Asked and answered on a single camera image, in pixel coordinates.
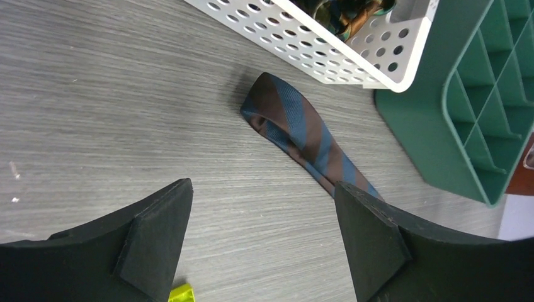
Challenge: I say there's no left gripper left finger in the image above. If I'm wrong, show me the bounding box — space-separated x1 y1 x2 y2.
1 178 193 301

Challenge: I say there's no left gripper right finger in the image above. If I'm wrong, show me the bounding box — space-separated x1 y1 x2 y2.
334 182 533 301

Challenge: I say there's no green divided tray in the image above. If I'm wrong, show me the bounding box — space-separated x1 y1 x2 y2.
375 1 533 206

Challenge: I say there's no navy brown striped tie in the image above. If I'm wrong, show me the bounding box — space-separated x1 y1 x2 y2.
240 72 381 198

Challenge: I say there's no lime green flat block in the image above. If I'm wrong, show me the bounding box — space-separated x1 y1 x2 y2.
168 283 195 302

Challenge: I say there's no white perforated basket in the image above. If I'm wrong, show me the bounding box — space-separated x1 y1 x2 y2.
189 1 439 92

